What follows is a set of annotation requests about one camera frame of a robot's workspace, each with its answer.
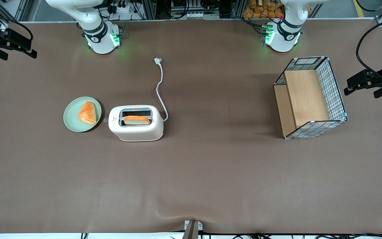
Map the white two-slot toaster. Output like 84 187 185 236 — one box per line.
108 105 164 142

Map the wooden stepped board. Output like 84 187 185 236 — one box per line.
274 70 331 137

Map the pale green round plate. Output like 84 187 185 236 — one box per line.
63 97 102 132

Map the triangular orange bread piece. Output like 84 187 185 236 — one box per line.
78 101 97 125

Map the white power strip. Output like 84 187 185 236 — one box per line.
110 2 136 14

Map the pile of orange bread rolls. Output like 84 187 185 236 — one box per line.
243 0 285 19

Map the toast slice with orange crust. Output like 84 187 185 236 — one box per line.
124 115 151 125

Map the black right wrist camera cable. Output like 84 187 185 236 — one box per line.
0 16 34 42

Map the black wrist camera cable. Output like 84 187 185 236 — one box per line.
0 16 34 42
356 16 382 82

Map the wire mesh basket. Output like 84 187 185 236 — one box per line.
273 56 348 140

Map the black left wrist camera cable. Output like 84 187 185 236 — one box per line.
356 16 382 82

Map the white power cable with plug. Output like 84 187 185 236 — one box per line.
154 58 169 122

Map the metal table edge bracket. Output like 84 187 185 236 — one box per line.
184 220 203 239

